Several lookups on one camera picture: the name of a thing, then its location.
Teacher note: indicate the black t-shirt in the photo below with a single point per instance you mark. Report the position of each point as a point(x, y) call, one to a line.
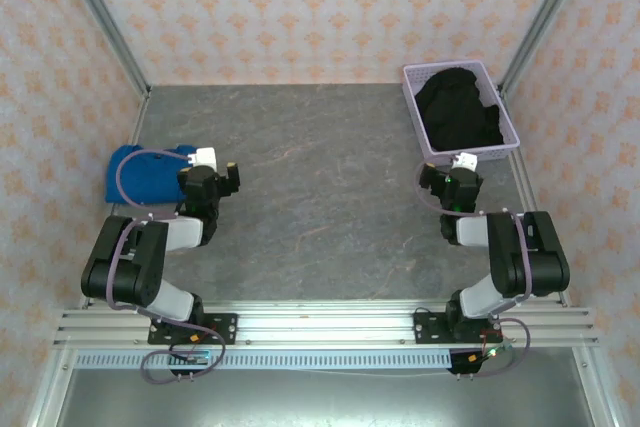
point(455, 112)

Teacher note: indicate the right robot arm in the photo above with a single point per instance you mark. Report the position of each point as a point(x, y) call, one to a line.
point(525, 257)

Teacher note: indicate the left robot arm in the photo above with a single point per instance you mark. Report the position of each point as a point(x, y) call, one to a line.
point(125, 267)

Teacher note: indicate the folded blue t-shirt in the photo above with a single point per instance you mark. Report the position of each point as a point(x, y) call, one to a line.
point(145, 177)

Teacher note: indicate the lilac plastic basket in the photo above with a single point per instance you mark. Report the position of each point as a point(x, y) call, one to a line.
point(500, 151)

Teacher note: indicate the grey metal sheet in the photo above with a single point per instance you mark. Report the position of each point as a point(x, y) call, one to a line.
point(320, 402)

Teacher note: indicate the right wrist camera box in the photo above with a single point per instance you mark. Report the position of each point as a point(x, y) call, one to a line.
point(467, 162)

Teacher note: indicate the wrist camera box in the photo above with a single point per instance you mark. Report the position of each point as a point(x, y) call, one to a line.
point(467, 162)
point(206, 156)

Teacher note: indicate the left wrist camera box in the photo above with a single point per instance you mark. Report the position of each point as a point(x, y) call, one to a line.
point(206, 156)

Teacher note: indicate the aluminium side rail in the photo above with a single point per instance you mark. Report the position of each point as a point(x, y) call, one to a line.
point(136, 122)
point(527, 187)

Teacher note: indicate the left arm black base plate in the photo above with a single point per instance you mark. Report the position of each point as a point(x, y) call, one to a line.
point(225, 327)

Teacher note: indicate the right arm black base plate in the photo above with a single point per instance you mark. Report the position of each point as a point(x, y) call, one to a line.
point(425, 329)

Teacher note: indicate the aluminium mounting rail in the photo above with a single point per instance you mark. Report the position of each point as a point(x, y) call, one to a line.
point(325, 327)

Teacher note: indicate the aluminium corner post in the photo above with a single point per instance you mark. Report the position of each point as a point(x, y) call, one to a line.
point(546, 12)
point(101, 12)

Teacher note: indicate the aluminium frame leg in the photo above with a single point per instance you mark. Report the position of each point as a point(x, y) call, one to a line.
point(50, 387)
point(595, 387)

